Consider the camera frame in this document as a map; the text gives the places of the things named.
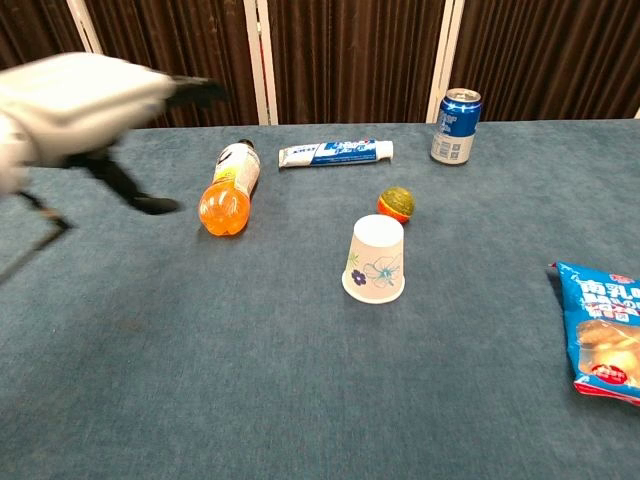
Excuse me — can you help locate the blue velvet tablecloth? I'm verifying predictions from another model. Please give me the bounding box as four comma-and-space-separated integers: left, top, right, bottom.
0, 117, 640, 480

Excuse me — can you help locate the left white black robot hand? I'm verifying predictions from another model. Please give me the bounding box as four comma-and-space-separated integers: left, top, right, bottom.
0, 51, 227, 216

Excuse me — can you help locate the orange green ball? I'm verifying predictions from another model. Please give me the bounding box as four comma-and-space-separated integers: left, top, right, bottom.
376, 186, 416, 225

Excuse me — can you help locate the blue white toothpaste tube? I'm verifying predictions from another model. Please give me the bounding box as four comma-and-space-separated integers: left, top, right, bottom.
277, 139, 395, 170

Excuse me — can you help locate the dark brown curtain panel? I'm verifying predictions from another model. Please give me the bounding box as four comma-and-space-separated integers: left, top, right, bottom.
83, 0, 261, 129
451, 0, 640, 123
267, 0, 446, 126
0, 0, 91, 71

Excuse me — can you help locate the blue snack bag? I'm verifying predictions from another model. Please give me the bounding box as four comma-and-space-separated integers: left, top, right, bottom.
547, 260, 640, 407

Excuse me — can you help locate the orange soda plastic bottle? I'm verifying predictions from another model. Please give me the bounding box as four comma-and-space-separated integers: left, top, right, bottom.
198, 139, 262, 237

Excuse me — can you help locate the white floral paper cup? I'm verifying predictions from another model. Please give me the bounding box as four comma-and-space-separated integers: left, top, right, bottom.
341, 214, 406, 305

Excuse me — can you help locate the blue drink can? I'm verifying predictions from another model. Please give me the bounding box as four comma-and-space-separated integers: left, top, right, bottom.
430, 87, 484, 166

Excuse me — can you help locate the white screen frame post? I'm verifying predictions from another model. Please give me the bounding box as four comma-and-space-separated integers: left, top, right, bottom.
66, 0, 106, 56
242, 0, 279, 127
425, 0, 467, 124

